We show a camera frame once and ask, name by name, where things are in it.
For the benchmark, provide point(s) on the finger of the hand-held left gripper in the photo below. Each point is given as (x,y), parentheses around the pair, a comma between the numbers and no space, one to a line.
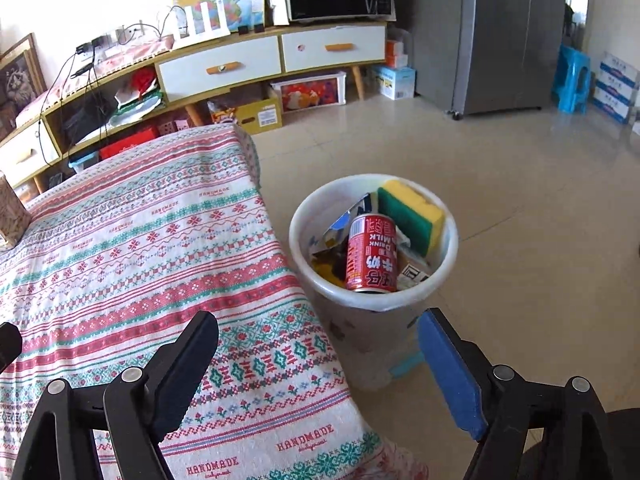
(10,345)

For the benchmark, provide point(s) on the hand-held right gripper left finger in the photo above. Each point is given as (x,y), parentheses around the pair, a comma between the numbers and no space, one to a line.
(185,360)

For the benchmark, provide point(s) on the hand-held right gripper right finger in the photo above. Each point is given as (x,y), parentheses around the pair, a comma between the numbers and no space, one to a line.
(450,375)

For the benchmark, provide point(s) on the white plastic bin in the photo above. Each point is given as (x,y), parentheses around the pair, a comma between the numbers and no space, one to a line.
(360,340)

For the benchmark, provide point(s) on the white printed carton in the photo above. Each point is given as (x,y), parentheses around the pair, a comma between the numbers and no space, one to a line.
(412,272)

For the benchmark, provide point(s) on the red drink can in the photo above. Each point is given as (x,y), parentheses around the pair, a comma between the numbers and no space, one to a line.
(370,255)

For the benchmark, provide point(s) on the yellow and green sponge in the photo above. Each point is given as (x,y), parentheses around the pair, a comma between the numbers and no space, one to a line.
(407,215)

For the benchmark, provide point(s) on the blue and white carton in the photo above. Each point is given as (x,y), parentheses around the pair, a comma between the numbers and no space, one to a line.
(345,220)

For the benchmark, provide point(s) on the patterned tablecloth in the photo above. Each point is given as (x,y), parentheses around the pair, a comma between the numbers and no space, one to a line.
(150,260)

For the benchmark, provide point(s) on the woven tissue box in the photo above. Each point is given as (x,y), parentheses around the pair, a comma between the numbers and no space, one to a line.
(12,210)

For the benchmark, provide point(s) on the light blue plastic container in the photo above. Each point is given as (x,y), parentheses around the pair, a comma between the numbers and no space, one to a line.
(84,162)

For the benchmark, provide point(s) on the red flat box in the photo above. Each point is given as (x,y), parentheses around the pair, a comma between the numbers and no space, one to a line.
(130,144)

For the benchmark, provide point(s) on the pink patterned box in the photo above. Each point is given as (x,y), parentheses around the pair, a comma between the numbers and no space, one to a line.
(175,124)

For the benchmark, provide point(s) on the black electronic device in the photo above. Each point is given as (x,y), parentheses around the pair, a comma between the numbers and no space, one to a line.
(85,120)

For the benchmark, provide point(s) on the printed snack bag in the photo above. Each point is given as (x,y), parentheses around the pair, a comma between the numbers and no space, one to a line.
(222,112)

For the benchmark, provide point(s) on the green and white bag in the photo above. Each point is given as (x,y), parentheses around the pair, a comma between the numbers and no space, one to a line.
(137,107)

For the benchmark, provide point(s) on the yellow cardboard box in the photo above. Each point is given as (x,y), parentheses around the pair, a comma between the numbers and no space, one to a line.
(262,115)

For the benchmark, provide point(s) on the framed picture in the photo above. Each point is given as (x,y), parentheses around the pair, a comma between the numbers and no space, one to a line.
(20,72)

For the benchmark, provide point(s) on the red cloth bag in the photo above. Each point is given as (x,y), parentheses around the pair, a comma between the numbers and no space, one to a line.
(144,80)

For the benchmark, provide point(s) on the white storage box red print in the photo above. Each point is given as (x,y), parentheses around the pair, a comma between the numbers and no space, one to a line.
(310,92)

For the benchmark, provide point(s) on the blue and white appliance box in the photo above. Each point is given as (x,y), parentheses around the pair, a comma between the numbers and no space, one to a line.
(395,82)

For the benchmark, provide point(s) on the wooden media cabinet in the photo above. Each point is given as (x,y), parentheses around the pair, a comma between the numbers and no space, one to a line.
(357,82)

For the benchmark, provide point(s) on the pink cabinet runner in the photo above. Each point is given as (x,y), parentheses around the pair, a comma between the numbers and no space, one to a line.
(130,52)

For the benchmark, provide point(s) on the blue plastic stool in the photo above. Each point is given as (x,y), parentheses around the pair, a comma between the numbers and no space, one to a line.
(570,85)

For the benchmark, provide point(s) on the orange and white box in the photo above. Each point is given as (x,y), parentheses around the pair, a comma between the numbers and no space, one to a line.
(396,54)

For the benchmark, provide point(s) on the white router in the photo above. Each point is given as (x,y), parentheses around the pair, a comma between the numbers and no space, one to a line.
(205,32)

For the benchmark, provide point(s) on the grey refrigerator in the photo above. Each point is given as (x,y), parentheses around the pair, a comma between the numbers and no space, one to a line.
(490,35)

